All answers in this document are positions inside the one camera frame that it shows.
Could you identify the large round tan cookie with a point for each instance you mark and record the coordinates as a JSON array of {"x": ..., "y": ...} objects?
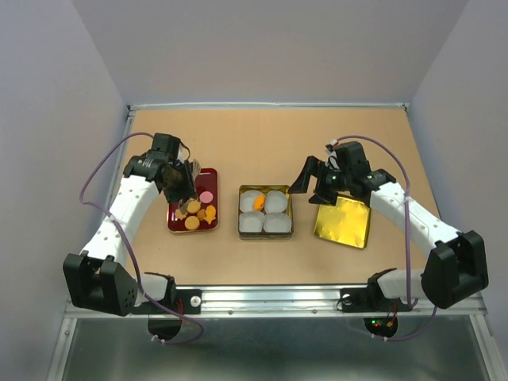
[{"x": 192, "y": 223}]

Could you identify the round tan cookie middle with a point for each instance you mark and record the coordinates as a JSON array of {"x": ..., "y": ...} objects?
[{"x": 193, "y": 206}]

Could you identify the white paper cup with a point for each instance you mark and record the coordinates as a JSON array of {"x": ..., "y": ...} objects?
[
  {"x": 277, "y": 223},
  {"x": 275, "y": 202},
  {"x": 246, "y": 200},
  {"x": 251, "y": 222}
]

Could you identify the orange fish cookie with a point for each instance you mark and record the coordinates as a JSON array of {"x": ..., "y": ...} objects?
[
  {"x": 210, "y": 214},
  {"x": 259, "y": 202}
]

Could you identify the gold square tin box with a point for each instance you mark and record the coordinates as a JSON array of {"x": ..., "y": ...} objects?
[{"x": 265, "y": 212}]

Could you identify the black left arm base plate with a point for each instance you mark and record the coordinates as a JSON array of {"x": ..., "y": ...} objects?
[{"x": 182, "y": 300}]

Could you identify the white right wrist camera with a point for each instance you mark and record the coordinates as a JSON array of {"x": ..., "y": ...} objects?
[{"x": 336, "y": 156}]

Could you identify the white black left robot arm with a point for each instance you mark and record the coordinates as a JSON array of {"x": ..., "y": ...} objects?
[{"x": 105, "y": 275}]

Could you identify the flower shaped cookie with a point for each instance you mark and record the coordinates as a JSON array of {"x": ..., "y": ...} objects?
[{"x": 179, "y": 215}]

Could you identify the aluminium table edge rail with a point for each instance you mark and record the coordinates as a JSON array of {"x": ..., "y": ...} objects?
[{"x": 404, "y": 106}]

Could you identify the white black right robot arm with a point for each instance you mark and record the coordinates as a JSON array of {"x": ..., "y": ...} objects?
[{"x": 443, "y": 264}]

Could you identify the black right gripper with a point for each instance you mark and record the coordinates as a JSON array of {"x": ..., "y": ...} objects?
[{"x": 317, "y": 168}]

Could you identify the pink round cookie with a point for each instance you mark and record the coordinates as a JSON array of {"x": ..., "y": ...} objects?
[{"x": 206, "y": 197}]

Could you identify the aluminium front rail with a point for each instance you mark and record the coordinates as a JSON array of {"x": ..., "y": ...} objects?
[{"x": 307, "y": 301}]

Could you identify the white paper cup back right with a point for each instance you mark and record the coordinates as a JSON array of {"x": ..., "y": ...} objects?
[{"x": 275, "y": 202}]

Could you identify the red rectangular tray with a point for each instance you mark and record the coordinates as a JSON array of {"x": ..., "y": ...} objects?
[{"x": 207, "y": 180}]

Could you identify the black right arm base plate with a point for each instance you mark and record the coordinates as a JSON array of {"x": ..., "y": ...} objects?
[{"x": 369, "y": 299}]

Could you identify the gold tin lid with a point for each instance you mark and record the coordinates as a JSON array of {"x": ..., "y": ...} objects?
[{"x": 346, "y": 223}]

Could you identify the white paper cup front left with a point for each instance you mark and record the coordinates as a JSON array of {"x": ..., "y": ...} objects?
[{"x": 251, "y": 222}]

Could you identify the metal tongs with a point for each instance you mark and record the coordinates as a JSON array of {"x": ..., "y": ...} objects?
[{"x": 191, "y": 170}]

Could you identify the white paper cup back left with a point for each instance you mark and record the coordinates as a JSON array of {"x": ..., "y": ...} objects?
[{"x": 246, "y": 200}]

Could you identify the white paper cup front right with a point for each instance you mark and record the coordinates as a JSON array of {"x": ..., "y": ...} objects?
[{"x": 277, "y": 223}]

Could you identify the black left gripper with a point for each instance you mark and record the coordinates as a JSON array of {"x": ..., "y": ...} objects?
[{"x": 189, "y": 189}]

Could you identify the small round tan cookie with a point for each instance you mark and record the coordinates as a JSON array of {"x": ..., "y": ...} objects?
[{"x": 201, "y": 214}]

